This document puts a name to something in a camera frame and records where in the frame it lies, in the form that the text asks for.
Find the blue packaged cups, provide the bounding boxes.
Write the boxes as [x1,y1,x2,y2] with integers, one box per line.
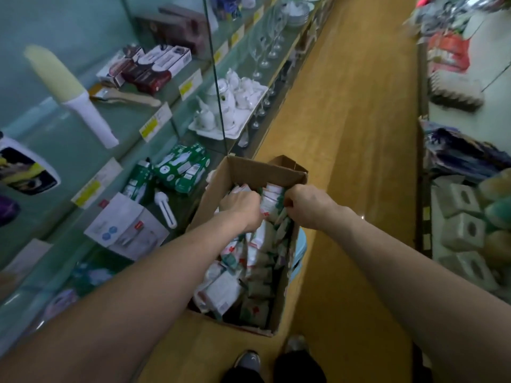
[211,0,243,19]

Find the hanging packaged goods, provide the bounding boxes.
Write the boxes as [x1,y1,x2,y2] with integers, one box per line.
[411,0,511,37]

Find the wooden handled brush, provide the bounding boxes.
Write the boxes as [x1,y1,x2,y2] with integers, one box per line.
[89,85,162,109]

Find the red white packaged box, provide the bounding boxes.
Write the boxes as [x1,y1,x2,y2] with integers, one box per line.
[120,45,193,94]
[96,45,145,86]

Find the blue plastic stool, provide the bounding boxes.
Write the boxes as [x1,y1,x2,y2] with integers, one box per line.
[287,227,308,282]

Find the person's right hand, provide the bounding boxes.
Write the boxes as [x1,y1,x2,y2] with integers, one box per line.
[285,183,340,232]

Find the black cap white bottle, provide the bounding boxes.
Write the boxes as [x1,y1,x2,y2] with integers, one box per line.
[0,133,62,196]
[0,195,21,228]

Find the dark plastic bags bundle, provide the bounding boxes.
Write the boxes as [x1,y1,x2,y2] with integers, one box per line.
[421,119,511,184]

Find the slim green white box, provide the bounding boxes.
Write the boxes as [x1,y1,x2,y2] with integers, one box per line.
[72,263,133,298]

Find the cream brush white handle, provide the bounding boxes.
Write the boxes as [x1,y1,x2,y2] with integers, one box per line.
[24,45,121,148]

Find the beige round container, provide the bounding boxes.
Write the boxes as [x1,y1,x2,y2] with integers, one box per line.
[483,231,511,267]
[476,167,511,206]

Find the white ceramic tea set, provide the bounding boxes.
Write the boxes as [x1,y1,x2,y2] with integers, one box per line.
[189,68,270,140]

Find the white printed box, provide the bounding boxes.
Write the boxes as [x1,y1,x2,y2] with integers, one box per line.
[84,194,170,262]

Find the stack of white bowls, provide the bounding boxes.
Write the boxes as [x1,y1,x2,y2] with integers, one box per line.
[283,0,312,27]

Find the green bulb boxes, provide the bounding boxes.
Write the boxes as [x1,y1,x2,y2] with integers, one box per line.
[123,143,212,203]

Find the green round container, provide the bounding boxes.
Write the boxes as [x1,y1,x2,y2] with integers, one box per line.
[484,195,511,230]

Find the red mesh bag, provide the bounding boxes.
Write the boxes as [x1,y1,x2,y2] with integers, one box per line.
[427,31,472,72]

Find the person's black trousers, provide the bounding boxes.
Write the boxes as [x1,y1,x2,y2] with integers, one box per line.
[219,351,328,383]

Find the beige tissue box holder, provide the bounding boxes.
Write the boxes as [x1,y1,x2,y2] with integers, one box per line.
[455,251,500,290]
[441,213,488,252]
[435,183,482,219]

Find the person's right forearm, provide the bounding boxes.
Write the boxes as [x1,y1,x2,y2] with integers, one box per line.
[323,205,511,383]

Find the brown cardboard box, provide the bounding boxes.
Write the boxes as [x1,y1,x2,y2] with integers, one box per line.
[269,154,309,179]
[186,155,308,336]

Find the pile of packets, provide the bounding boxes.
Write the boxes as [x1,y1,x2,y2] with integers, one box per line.
[194,183,292,328]

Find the person's left hand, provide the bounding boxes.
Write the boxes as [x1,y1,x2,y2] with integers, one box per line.
[217,187,263,235]

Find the person's black white shoe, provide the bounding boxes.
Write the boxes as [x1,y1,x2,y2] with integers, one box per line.
[282,335,311,357]
[234,349,265,377]

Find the metal store shelving unit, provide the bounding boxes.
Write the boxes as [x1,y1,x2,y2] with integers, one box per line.
[411,0,511,383]

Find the person's left forearm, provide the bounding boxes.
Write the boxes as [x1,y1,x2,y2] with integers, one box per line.
[0,210,244,383]

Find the white textured pack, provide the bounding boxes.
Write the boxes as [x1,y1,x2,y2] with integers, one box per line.
[430,70,485,111]

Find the white tube lamp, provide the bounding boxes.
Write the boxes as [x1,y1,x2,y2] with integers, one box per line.
[154,189,178,230]

